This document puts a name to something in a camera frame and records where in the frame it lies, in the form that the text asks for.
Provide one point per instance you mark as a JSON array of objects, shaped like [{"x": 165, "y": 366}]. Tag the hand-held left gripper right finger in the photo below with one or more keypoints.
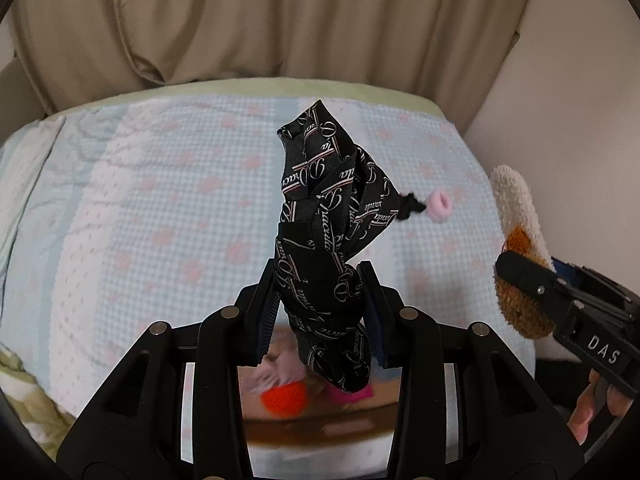
[{"x": 372, "y": 320}]

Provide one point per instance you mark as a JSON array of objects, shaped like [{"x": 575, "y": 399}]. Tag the beige headboard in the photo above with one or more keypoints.
[{"x": 20, "y": 90}]

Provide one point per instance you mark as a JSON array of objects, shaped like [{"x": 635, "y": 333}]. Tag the person's right hand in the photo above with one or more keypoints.
[{"x": 585, "y": 412}]

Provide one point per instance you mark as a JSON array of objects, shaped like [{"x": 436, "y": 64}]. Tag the white and brown plush sock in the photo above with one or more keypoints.
[{"x": 517, "y": 220}]

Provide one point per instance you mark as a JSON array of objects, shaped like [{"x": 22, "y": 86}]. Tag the orange pom-pom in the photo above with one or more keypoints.
[{"x": 284, "y": 399}]

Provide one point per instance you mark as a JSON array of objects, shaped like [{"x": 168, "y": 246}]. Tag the cardboard box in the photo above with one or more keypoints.
[{"x": 320, "y": 427}]

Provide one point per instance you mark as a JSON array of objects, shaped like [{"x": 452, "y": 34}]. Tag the black printed scarf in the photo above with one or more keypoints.
[{"x": 320, "y": 210}]

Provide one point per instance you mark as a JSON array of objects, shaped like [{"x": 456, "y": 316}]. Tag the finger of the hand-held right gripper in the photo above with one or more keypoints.
[
  {"x": 530, "y": 276},
  {"x": 567, "y": 269}
]

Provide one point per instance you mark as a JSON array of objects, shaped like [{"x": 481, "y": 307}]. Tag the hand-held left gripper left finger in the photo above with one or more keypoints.
[{"x": 267, "y": 320}]

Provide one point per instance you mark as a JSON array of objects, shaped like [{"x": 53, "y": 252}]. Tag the beige curtain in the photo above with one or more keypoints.
[
  {"x": 75, "y": 25},
  {"x": 350, "y": 15}
]

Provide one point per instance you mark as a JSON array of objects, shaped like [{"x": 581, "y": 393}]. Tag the pink cloth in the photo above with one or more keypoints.
[{"x": 282, "y": 367}]

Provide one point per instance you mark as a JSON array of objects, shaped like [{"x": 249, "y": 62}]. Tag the light blue printed blanket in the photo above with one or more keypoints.
[{"x": 175, "y": 210}]

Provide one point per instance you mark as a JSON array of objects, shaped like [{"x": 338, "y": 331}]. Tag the green bed sheet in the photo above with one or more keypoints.
[{"x": 390, "y": 95}]

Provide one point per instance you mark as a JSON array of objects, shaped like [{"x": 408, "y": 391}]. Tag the green printed cushion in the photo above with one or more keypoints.
[{"x": 30, "y": 400}]

